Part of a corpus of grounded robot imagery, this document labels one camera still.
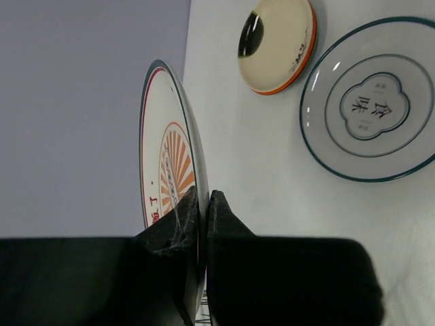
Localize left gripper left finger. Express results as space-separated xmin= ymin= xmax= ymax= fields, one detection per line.
xmin=1 ymin=187 xmax=199 ymax=325

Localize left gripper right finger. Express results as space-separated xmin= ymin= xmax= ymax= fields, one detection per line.
xmin=207 ymin=190 xmax=385 ymax=325

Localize cream peach plate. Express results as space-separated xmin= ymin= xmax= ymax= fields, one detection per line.
xmin=237 ymin=0 xmax=317 ymax=96

